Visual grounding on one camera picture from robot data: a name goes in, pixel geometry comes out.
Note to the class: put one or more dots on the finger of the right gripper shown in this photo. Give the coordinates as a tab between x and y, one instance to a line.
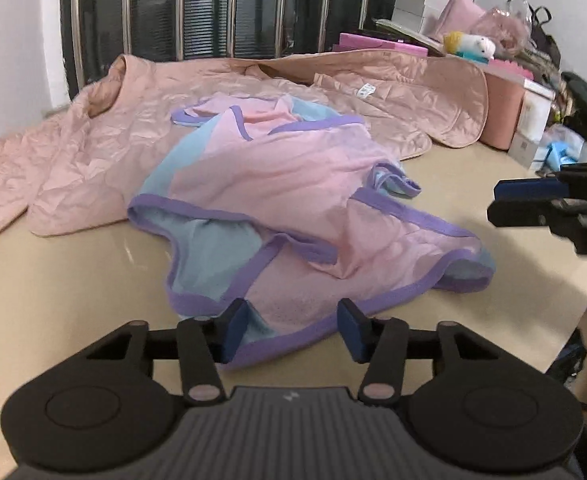
529	213
530	189

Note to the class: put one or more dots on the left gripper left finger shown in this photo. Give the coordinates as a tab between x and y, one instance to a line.
204	342

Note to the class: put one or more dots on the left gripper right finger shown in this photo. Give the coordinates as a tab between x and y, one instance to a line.
381	345

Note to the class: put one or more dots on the pink blue purple garment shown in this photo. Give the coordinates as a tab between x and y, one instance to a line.
292	207

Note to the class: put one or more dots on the blue tissue pack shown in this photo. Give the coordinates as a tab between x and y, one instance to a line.
560	154

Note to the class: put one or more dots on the salmon pink storage box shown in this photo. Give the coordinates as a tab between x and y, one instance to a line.
505	98

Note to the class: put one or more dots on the white yellow plush toy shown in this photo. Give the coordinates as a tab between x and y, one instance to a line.
472	47

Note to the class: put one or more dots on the black handbag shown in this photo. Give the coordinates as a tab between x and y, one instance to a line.
543	42

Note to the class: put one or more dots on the pink pouch bag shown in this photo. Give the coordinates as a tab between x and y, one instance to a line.
458	16

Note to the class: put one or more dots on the pink quilted jacket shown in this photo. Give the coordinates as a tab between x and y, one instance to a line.
79	168

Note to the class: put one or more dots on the magenta flat box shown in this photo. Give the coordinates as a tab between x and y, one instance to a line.
352	42

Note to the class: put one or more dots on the steel window railing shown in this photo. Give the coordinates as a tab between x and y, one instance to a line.
96	32

